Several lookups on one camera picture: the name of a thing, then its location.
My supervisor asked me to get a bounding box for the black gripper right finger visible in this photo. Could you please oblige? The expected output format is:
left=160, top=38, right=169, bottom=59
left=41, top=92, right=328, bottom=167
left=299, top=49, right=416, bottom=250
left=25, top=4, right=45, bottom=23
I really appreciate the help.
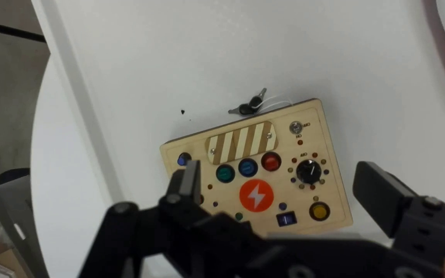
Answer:
left=353, top=160, right=445, bottom=265

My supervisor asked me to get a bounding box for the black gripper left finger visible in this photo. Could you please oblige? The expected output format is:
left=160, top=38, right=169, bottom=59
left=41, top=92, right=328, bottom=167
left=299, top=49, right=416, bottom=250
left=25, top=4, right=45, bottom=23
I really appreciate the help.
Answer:
left=78, top=159, right=260, bottom=278

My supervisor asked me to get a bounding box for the wooden busy board with switches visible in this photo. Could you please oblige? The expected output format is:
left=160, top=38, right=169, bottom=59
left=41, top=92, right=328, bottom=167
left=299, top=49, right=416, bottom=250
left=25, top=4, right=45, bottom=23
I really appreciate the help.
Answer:
left=160, top=97, right=355, bottom=239

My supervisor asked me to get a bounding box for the large white plastic tray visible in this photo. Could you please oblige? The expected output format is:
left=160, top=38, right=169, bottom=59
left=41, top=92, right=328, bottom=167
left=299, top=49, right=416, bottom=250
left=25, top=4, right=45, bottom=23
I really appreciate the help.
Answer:
left=30, top=0, right=445, bottom=278

